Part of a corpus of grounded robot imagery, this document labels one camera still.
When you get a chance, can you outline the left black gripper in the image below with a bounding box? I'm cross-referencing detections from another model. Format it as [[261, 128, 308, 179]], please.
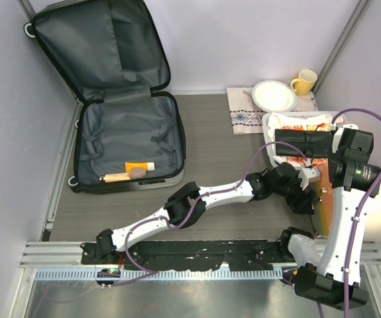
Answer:
[[271, 176, 315, 216]]

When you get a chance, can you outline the white plastic mesh basket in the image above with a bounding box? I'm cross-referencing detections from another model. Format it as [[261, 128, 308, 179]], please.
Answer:
[[262, 111, 358, 170]]

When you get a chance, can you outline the orange cosmetic tube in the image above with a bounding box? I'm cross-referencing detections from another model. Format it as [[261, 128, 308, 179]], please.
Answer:
[[125, 162, 155, 172]]

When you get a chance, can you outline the brown round compact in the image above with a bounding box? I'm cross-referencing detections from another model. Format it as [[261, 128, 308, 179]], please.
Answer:
[[129, 167, 147, 179]]

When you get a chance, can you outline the beige cylindrical bottle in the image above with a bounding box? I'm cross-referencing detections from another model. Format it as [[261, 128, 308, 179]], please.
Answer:
[[99, 172, 131, 183]]

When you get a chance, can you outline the black white space suitcase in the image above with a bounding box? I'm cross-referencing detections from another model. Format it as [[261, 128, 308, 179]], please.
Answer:
[[25, 1, 186, 194]]

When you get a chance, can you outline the orange floral cloth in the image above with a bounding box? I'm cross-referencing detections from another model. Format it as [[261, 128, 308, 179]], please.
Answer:
[[282, 123, 333, 166]]

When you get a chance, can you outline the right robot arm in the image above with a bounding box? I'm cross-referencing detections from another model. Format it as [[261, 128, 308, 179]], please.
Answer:
[[277, 127, 381, 310]]

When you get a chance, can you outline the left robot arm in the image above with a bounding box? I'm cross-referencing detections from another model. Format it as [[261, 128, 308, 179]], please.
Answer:
[[96, 163, 321, 264]]

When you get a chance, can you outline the yellow mug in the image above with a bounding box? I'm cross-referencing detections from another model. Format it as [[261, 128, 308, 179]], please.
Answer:
[[290, 70, 318, 96]]

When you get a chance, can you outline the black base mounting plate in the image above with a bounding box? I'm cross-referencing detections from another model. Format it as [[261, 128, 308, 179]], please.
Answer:
[[80, 238, 319, 272]]

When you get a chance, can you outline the white round plate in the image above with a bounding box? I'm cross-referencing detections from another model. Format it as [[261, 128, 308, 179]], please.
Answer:
[[251, 80, 298, 113]]

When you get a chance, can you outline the patterned cloth napkin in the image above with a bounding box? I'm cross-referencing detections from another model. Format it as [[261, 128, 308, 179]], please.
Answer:
[[226, 86, 319, 135]]

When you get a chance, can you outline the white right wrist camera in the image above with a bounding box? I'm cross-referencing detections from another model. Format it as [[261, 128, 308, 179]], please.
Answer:
[[331, 123, 359, 153]]

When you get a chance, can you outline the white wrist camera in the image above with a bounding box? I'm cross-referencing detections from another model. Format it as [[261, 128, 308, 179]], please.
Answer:
[[298, 167, 321, 190], [331, 123, 359, 153]]

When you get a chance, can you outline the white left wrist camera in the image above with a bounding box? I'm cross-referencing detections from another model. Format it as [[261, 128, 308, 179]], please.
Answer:
[[298, 167, 321, 190]]

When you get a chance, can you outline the white slotted cable duct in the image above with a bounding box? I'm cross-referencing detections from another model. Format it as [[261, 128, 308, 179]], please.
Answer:
[[34, 266, 282, 282]]

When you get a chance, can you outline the aluminium rail frame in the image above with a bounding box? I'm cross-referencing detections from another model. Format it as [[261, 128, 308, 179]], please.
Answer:
[[19, 238, 381, 269]]

